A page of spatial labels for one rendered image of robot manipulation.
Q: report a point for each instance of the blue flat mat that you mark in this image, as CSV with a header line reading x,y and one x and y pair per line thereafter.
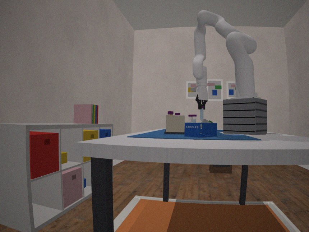
x,y
160,134

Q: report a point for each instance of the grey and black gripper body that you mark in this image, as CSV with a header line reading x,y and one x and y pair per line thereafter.
x,y
202,93

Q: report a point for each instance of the blue tube rack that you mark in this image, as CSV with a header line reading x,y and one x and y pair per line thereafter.
x,y
194,130

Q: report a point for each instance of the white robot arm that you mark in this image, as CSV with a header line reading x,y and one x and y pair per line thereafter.
x,y
238,44

